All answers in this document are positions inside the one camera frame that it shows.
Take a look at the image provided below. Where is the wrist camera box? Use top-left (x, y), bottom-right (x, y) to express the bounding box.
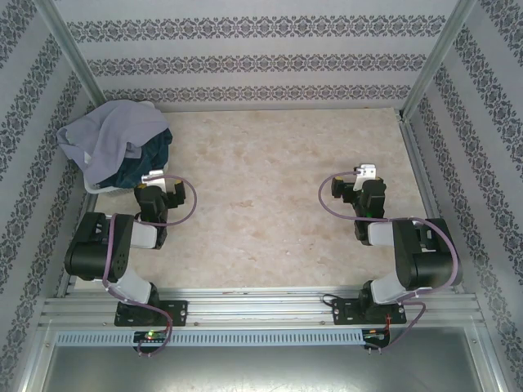
top-left (141, 170), bottom-right (167, 191)
top-left (353, 163), bottom-right (378, 191)

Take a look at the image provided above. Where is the left circuit board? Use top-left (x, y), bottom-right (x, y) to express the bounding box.
top-left (133, 330), bottom-right (169, 343)

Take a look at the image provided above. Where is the grey metal sheet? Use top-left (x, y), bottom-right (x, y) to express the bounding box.
top-left (20, 324), bottom-right (503, 392)

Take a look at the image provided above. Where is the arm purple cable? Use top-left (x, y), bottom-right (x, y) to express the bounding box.
top-left (318, 171), bottom-right (461, 353)
top-left (101, 173), bottom-right (200, 357)

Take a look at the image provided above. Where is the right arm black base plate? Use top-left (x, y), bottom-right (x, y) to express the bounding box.
top-left (333, 296), bottom-right (408, 327)

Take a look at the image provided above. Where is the aluminium frame post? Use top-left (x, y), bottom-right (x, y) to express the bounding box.
top-left (398, 0), bottom-right (478, 122)
top-left (34, 0), bottom-right (108, 114)

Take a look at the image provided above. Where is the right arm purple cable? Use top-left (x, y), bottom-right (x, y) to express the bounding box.
top-left (318, 171), bottom-right (461, 353)

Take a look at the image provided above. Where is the plain denim skirt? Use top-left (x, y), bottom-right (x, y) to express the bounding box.
top-left (96, 128), bottom-right (173, 191)

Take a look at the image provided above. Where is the lavender skirt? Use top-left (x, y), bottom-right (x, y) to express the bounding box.
top-left (56, 100), bottom-right (169, 185)

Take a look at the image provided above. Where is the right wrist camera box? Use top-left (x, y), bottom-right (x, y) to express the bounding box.
top-left (353, 163), bottom-right (378, 191)

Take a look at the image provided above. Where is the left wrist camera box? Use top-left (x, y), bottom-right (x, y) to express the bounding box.
top-left (141, 170), bottom-right (167, 191)

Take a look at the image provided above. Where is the aluminium side rail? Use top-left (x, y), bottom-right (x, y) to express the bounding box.
top-left (55, 191), bottom-right (101, 298)
top-left (398, 109), bottom-right (467, 295)

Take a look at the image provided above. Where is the aluminium mounting rail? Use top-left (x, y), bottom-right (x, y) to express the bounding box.
top-left (39, 287), bottom-right (482, 327)

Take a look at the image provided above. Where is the white plastic basket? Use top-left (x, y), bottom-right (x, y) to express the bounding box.
top-left (83, 161), bottom-right (172, 196)

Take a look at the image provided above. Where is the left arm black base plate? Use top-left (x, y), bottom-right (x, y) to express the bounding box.
top-left (114, 300), bottom-right (189, 327)

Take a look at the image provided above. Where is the white slotted cable duct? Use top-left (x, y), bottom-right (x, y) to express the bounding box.
top-left (55, 329), bottom-right (365, 346)

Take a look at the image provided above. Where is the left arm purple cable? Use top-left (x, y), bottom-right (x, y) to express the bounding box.
top-left (101, 173), bottom-right (200, 357)

